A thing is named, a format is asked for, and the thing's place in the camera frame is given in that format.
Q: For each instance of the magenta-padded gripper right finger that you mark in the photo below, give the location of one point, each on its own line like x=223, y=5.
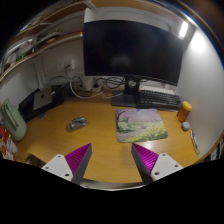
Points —
x=165, y=164

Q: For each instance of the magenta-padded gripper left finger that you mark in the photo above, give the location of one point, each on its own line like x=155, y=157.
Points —
x=60, y=165

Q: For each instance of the transparent grey computer mouse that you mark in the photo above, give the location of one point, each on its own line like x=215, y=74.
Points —
x=77, y=123

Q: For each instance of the cherry blossom print mouse pad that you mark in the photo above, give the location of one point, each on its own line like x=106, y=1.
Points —
x=140, y=126

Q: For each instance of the dark pen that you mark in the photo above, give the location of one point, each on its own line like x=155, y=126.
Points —
x=194, y=142

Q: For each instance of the small grey rounded case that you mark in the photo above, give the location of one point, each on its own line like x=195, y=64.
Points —
x=185, y=126

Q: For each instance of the orange bottle with yellow cap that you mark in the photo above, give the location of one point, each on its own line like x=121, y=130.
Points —
x=183, y=112

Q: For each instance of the black computer keyboard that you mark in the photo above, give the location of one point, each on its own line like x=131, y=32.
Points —
x=158, y=99

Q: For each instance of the black desktop stand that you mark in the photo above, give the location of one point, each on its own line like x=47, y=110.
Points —
x=26, y=108

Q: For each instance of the silver mini computer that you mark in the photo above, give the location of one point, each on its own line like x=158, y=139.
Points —
x=42, y=98

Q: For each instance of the white power strip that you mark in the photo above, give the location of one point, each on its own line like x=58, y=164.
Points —
x=91, y=87

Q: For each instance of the black computer monitor with stand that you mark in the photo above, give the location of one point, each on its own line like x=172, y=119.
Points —
x=130, y=50

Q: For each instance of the bright lamp bar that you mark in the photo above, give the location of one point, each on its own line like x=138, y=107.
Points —
x=183, y=29

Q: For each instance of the small grey metal bracket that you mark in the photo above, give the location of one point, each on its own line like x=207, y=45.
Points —
x=41, y=116

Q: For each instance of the white wall socket plate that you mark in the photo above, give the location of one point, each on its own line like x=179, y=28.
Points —
x=60, y=66
x=70, y=64

